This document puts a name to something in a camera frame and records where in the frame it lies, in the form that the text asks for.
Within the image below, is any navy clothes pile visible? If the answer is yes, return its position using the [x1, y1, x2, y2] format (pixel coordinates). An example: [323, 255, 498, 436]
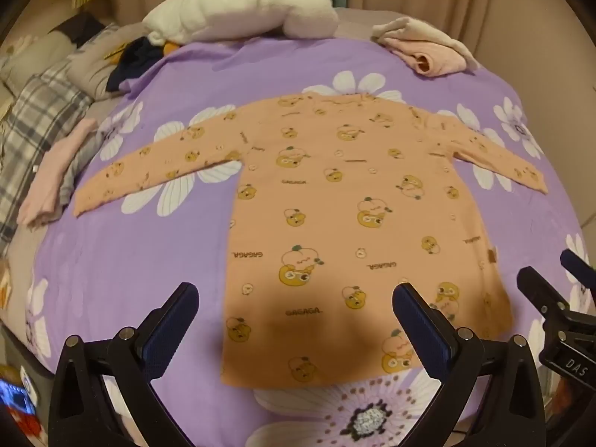
[106, 37, 165, 93]

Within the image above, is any pale pink garment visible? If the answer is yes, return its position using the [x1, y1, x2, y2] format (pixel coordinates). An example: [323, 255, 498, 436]
[18, 118, 98, 225]

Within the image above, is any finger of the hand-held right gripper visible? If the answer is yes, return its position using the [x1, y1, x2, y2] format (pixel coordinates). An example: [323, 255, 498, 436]
[517, 267, 571, 332]
[560, 249, 596, 290]

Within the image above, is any grey plaid blanket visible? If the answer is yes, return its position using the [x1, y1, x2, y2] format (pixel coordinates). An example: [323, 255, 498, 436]
[0, 63, 96, 243]

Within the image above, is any phone with lit screen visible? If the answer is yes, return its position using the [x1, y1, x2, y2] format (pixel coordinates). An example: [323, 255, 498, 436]
[0, 372, 38, 416]

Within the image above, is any white fluffy blanket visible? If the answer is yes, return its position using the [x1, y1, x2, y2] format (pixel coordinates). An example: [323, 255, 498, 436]
[142, 0, 340, 48]

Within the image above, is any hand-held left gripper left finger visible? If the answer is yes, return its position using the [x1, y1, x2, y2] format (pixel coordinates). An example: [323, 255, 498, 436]
[49, 282, 201, 447]

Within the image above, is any cream folded cloth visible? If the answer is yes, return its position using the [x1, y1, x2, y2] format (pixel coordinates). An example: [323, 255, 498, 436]
[371, 16, 479, 72]

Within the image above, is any purple floral bedsheet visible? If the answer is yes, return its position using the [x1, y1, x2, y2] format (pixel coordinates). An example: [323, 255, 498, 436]
[25, 37, 592, 447]

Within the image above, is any dark brown pillow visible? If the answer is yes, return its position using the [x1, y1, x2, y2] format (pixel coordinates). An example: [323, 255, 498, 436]
[58, 12, 107, 42]

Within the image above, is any orange cartoon print shirt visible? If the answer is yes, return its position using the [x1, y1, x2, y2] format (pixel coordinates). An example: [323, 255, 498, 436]
[73, 92, 549, 388]

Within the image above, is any grey pillow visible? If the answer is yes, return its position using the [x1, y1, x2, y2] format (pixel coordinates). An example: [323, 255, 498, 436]
[0, 28, 117, 101]

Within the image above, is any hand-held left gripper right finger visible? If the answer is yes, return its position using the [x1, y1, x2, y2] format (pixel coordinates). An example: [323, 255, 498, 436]
[392, 282, 546, 447]

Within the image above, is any pink folded garment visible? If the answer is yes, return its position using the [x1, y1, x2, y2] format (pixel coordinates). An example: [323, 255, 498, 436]
[384, 39, 467, 76]

